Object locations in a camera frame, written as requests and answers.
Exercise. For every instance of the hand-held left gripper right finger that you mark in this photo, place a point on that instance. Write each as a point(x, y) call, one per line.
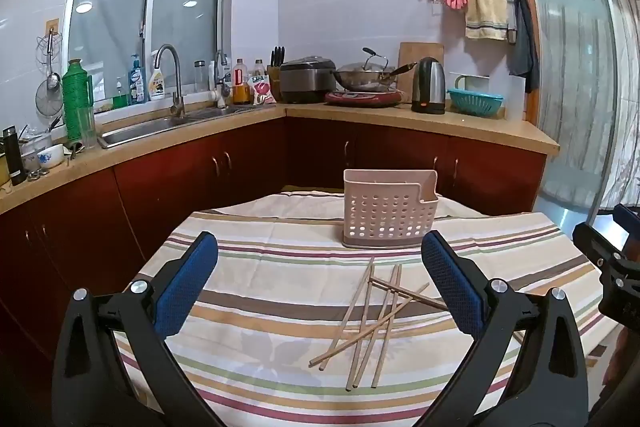
point(452, 282)

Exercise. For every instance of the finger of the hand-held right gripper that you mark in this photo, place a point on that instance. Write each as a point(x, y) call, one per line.
point(597, 247)
point(626, 222)

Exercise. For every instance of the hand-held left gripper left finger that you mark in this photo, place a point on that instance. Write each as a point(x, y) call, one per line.
point(187, 282)

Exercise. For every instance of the pile of wooden chopsticks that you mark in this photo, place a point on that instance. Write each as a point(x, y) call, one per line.
point(381, 324)

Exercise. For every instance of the pink perforated utensil holder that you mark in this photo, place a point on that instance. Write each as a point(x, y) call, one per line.
point(360, 182)

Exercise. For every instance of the striped tablecloth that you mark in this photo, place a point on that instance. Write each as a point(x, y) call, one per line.
point(280, 287)

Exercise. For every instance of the steel sink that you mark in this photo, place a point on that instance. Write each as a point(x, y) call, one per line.
point(150, 128)

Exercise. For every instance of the white plastic board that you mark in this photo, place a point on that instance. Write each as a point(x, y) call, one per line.
point(510, 99)

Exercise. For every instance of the beige kitchen countertop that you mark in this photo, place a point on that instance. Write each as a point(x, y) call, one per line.
point(400, 119)

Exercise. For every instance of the teal plastic colander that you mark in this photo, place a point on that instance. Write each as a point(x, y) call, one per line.
point(475, 102)

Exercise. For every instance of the steel kitchen faucet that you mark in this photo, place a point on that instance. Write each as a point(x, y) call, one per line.
point(176, 99)

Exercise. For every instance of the white blue-print bowl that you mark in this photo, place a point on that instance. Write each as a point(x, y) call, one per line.
point(50, 155)

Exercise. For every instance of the steel electric kettle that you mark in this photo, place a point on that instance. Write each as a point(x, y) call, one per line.
point(429, 88)

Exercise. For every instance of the small green bottle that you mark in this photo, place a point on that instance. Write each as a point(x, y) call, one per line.
point(119, 97)

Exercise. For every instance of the dark grey cloth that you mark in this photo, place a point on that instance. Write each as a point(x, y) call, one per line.
point(525, 49)

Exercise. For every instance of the cooking oil bottle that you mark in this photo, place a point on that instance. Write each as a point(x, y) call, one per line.
point(241, 87)

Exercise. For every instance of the red white packet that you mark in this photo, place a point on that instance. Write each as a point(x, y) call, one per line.
point(262, 93)

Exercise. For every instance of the red induction cooker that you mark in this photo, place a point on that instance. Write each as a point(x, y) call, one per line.
point(362, 98)

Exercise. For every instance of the clear glass jar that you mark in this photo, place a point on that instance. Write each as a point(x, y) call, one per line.
point(200, 78)

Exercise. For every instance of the white spray bottle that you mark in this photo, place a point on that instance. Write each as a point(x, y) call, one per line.
point(158, 79)

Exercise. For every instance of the small filter tap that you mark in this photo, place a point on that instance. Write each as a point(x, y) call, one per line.
point(220, 79)

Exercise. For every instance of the blue dish soap bottle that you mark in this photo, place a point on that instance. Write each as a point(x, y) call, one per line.
point(136, 82)

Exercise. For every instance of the black flask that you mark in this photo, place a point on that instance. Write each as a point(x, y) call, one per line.
point(13, 157)

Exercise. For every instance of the green thermos jug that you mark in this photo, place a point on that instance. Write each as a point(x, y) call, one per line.
point(75, 99)

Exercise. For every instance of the steel wok with lid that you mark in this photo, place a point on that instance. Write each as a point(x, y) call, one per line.
point(362, 78)

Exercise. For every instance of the clear seasoning bottle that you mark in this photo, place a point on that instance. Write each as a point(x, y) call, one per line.
point(258, 69)

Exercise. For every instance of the wooden cutting board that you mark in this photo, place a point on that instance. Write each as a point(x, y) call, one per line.
point(407, 57)

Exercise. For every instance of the knife block with knives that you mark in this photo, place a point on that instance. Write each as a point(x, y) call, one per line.
point(275, 69)

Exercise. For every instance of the hanging steel strainer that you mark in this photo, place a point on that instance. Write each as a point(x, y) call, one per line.
point(46, 99)

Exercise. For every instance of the grey rice cooker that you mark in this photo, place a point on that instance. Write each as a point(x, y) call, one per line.
point(306, 81)

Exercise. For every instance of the yellow towel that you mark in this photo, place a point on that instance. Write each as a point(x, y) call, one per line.
point(485, 9)

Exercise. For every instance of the sliding glass window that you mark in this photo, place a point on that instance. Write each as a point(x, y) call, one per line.
point(115, 17)

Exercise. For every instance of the wooden frame glass door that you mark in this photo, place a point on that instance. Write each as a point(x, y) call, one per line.
point(570, 82)

